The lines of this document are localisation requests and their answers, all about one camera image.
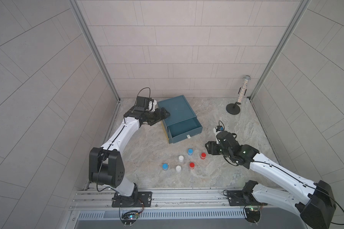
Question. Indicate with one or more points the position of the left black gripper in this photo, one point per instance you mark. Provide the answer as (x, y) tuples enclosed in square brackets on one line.
[(158, 118)]

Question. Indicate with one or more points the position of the white paint can far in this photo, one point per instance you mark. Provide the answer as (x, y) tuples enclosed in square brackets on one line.
[(181, 158)]

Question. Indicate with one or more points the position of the white paint can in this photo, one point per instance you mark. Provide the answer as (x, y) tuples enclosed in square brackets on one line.
[(181, 158), (178, 169)]

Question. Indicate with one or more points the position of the circuit board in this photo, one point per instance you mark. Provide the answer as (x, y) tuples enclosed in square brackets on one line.
[(252, 215), (129, 218)]

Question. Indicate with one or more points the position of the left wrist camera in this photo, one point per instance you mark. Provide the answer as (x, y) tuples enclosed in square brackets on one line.
[(145, 104)]

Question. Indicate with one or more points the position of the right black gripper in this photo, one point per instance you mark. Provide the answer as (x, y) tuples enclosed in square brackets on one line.
[(210, 146)]

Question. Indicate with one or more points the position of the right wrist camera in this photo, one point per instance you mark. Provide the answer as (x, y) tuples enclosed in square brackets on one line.
[(218, 130)]

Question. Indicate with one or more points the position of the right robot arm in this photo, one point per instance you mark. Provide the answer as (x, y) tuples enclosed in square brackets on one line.
[(312, 201)]

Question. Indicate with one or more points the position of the white paint can near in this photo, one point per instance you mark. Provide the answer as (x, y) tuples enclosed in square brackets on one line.
[(178, 169)]

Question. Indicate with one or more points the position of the blue paint can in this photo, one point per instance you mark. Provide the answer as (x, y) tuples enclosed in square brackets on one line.
[(190, 151), (165, 166)]

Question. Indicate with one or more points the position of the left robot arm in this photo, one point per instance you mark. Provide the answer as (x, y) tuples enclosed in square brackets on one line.
[(105, 163)]

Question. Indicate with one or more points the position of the left circuit board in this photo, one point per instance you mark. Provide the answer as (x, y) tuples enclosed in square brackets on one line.
[(129, 218)]

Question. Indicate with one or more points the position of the teal three-drawer cabinet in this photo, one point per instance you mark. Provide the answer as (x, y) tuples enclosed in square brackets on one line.
[(182, 122)]

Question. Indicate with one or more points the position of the aluminium mounting rail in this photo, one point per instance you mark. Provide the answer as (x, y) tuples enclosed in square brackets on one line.
[(191, 199)]

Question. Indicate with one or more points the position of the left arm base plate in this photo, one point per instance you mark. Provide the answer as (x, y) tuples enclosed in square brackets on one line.
[(142, 199)]

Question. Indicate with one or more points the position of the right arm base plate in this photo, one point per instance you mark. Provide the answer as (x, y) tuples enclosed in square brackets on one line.
[(240, 198)]

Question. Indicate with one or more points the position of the red paint can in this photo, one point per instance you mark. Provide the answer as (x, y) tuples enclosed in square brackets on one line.
[(191, 165), (203, 155)]

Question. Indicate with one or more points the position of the right circuit board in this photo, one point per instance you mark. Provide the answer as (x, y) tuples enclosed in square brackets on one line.
[(252, 215)]

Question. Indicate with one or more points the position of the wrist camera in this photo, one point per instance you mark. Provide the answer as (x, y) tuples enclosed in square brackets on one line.
[(218, 130), (145, 104)]

